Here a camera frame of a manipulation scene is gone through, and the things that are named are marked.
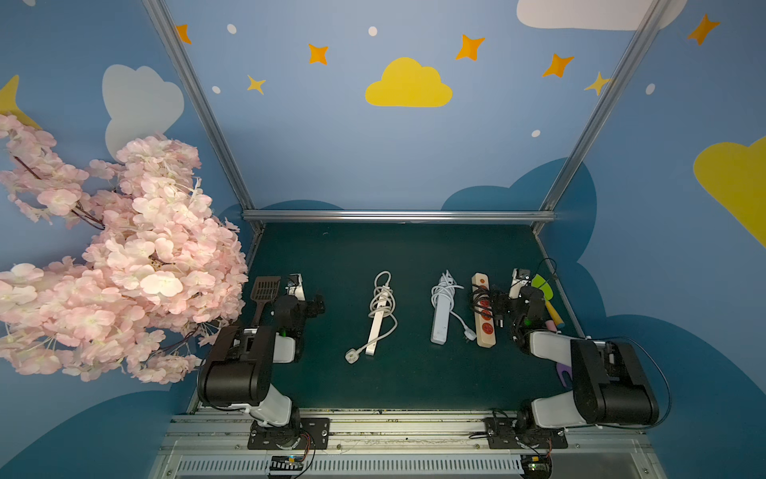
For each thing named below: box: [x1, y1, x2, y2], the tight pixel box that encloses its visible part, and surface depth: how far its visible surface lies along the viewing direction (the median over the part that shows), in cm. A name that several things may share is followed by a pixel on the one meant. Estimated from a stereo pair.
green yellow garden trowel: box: [531, 273, 566, 329], surface depth 103 cm
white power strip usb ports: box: [345, 270, 398, 365], surface depth 95 cm
